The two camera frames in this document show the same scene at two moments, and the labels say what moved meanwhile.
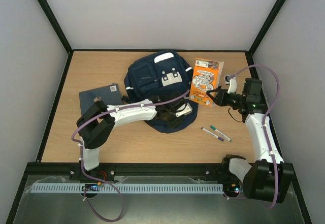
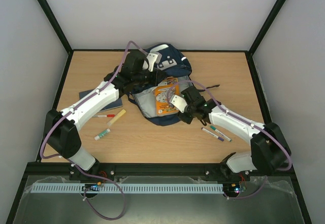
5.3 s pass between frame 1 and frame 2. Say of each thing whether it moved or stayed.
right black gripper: moved
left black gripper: moved
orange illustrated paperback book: moved
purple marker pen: stayed
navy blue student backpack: moved
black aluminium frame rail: stayed
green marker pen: stayed
